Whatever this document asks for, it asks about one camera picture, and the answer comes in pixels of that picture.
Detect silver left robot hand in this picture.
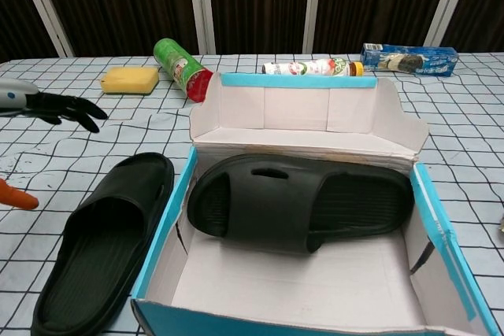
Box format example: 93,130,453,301
0,78,109,211

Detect black slide sandal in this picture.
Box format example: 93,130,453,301
187,153,417,254
30,152,176,336

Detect light blue shoe box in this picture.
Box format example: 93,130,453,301
130,72,503,336

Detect yellow sponge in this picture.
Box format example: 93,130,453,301
99,67,160,96

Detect green chips can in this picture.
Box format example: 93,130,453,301
153,37,216,103

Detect white label drink bottle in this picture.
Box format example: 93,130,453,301
261,57,365,77

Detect blue cookie package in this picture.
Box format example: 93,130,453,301
360,42,460,78

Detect dark folding screen white frame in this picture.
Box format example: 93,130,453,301
0,0,504,61

